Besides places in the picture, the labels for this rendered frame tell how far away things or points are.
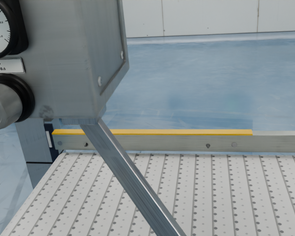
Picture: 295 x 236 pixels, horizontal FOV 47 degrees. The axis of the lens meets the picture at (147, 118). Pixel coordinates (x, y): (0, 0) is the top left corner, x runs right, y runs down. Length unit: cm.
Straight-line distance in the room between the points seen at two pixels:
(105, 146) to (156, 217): 7
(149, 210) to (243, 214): 22
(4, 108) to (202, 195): 33
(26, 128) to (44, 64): 44
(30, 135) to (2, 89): 44
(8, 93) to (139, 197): 12
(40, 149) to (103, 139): 41
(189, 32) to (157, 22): 52
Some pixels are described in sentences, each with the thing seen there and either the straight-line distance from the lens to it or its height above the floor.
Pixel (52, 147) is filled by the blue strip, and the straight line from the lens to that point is 65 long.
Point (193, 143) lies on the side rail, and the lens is 56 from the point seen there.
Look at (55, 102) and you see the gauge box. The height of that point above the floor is 113.
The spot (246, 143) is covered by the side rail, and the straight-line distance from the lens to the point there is 57.
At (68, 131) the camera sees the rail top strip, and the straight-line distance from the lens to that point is 61.
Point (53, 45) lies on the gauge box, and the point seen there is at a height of 117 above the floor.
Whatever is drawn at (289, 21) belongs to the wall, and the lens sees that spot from 540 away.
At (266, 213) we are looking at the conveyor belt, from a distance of 46.
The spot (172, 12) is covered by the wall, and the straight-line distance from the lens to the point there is 532.
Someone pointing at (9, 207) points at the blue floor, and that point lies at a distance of 213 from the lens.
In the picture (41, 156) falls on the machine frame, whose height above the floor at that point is 89.
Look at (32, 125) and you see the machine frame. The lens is 65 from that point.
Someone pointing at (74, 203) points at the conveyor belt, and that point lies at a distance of 50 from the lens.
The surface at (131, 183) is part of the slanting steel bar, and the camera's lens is 26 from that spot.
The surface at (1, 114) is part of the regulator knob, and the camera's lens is 21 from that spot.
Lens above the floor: 121
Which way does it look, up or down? 25 degrees down
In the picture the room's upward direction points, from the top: 5 degrees counter-clockwise
